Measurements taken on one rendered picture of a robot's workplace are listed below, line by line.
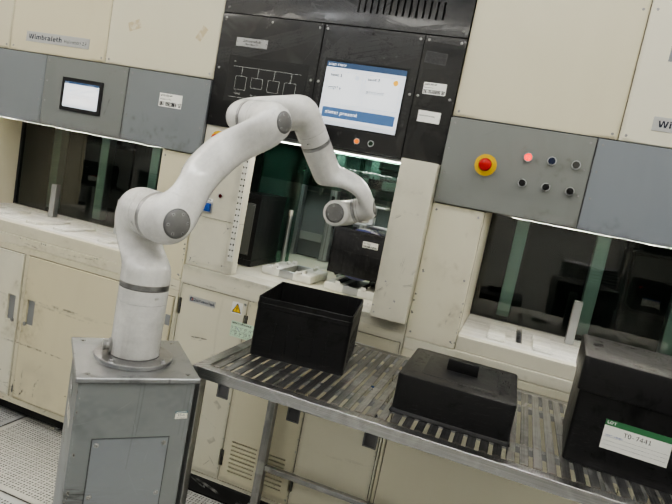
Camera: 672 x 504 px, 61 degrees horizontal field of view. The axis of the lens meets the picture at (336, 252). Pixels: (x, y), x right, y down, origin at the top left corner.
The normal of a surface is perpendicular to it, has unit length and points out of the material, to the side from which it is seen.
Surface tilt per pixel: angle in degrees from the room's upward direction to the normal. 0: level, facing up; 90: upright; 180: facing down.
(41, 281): 90
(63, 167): 90
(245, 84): 90
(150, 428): 90
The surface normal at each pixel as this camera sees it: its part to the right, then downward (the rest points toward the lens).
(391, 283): -0.32, 0.07
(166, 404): 0.44, 0.20
